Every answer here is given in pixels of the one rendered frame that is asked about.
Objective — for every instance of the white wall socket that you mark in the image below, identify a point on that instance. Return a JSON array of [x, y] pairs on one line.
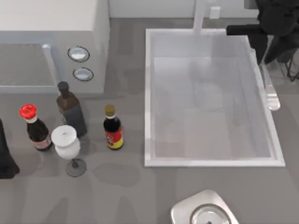
[[215, 12]]

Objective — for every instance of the gold capped dark sauce bottle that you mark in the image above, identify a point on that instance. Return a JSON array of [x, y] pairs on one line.
[[113, 130]]

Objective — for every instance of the small round microwave knob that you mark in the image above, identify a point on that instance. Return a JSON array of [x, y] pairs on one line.
[[83, 74]]

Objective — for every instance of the white goblet with grey foot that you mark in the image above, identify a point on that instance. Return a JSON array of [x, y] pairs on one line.
[[66, 142]]

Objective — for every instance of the tall white tap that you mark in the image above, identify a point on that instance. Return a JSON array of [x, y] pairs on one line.
[[198, 18]]

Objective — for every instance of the pale microwave oven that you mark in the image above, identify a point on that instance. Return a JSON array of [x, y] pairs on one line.
[[70, 23]]

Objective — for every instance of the grey microwave door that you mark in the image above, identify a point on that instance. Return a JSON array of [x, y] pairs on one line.
[[21, 65]]

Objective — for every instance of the large round microwave knob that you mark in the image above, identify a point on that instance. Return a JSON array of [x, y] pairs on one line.
[[78, 54]]

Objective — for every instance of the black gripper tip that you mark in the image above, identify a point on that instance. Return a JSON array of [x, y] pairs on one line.
[[5, 154]]

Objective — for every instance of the black capped olive bottle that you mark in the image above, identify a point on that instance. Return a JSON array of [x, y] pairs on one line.
[[71, 109]]

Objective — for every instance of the red capped dark bottle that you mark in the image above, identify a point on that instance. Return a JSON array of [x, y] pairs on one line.
[[38, 134]]

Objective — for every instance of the white sink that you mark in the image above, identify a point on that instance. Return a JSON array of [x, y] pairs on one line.
[[210, 161]]

